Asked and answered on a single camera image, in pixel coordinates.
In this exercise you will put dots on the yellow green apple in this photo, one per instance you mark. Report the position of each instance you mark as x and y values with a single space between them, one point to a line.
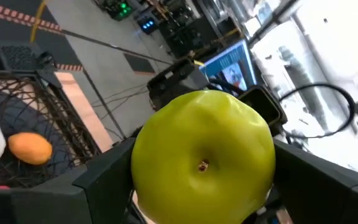
204 155

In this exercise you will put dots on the black floor mat striped edge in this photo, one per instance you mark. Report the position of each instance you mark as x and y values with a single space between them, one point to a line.
11 34

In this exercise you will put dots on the yellow orange lemon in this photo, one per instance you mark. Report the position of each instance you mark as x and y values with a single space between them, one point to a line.
30 148

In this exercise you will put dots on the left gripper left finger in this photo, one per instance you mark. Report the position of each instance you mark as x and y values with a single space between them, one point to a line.
110 186

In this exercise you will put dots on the blue computer monitor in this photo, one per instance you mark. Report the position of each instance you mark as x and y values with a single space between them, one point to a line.
228 59

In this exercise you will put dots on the black perforated computer case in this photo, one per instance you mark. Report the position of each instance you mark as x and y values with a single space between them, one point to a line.
14 56

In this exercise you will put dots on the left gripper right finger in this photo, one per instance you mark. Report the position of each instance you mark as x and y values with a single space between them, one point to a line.
312 193

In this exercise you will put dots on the device with blue lights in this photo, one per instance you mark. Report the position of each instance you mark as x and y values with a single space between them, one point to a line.
148 25

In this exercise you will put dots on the device with green lights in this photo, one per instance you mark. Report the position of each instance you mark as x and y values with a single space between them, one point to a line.
121 7

